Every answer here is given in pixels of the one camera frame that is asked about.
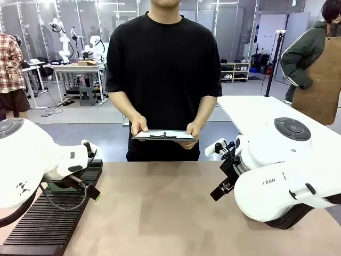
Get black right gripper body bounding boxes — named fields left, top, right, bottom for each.
left=220, top=149, right=242, bottom=185

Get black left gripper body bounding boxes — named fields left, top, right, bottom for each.
left=44, top=170, right=87, bottom=190

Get black clipboard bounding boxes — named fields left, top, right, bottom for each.
left=131, top=129, right=197, bottom=142

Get person's left forearm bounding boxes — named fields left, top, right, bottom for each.
left=192, top=94, right=218, bottom=130

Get person's right forearm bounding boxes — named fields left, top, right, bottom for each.
left=108, top=91, right=144, bottom=125

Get person's left hand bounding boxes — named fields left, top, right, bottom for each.
left=177, top=121, right=202, bottom=150

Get person's right hand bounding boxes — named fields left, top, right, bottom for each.
left=130, top=114, right=149, bottom=137

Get black slotted rack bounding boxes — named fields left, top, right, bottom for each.
left=0, top=159, right=103, bottom=256

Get white paper sheet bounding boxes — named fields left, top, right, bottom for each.
left=137, top=130, right=194, bottom=140

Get grey step stool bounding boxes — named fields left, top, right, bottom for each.
left=79, top=85, right=98, bottom=107

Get white shoe shelf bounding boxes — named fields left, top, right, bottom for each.
left=220, top=61, right=251, bottom=83

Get blue and black bags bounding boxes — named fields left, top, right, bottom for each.
left=250, top=52, right=272, bottom=75

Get white background workbench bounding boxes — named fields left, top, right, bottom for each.
left=50, top=62, right=108, bottom=105

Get white background desk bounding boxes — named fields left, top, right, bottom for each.
left=22, top=61, right=50, bottom=110

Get black office chair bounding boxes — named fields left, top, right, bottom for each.
left=36, top=56, right=54, bottom=81

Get person in black t-shirt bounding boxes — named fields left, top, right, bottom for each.
left=105, top=0, right=223, bottom=163

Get person in brown apron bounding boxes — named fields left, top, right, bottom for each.
left=280, top=0, right=341, bottom=126

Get mannequin in plaid shirt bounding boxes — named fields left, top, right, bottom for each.
left=0, top=31, right=31, bottom=122

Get short white background robot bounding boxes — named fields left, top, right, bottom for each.
left=80, top=34, right=107, bottom=63

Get tall white background robot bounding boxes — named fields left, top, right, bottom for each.
left=48, top=18, right=71, bottom=65

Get thin black right gripper cable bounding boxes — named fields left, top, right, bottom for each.
left=222, top=139, right=237, bottom=162

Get grey left gripper cable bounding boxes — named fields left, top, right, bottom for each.
left=39, top=176, right=90, bottom=211

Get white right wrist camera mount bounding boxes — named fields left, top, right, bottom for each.
left=205, top=138, right=228, bottom=158

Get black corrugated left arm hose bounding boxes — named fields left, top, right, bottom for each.
left=0, top=189, right=41, bottom=229

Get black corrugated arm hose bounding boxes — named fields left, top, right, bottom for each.
left=263, top=194, right=341, bottom=230
left=0, top=189, right=41, bottom=229

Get floor cables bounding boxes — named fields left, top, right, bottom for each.
left=39, top=99, right=78, bottom=118

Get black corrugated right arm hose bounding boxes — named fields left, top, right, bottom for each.
left=263, top=194, right=341, bottom=230

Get black camera pole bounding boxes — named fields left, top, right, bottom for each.
left=264, top=30, right=286, bottom=98

